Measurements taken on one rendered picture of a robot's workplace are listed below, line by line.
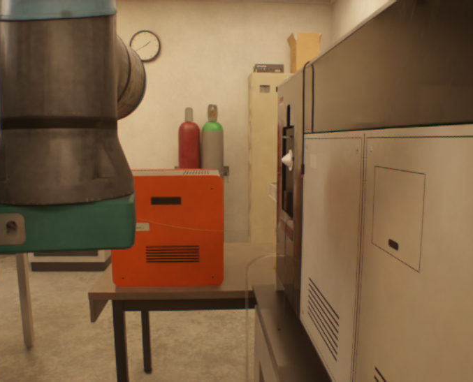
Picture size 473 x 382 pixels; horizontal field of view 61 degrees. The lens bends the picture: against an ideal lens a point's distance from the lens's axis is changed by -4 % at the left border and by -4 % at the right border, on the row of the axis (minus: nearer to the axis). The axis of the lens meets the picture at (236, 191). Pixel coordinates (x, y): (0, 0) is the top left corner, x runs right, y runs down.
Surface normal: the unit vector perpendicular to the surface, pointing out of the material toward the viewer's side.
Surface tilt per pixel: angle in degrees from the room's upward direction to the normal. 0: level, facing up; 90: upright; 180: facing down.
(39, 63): 90
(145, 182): 90
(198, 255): 90
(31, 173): 70
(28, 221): 90
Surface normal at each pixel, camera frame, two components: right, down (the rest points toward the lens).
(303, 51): 0.07, 0.12
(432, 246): -1.00, 0.01
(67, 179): 0.46, -0.24
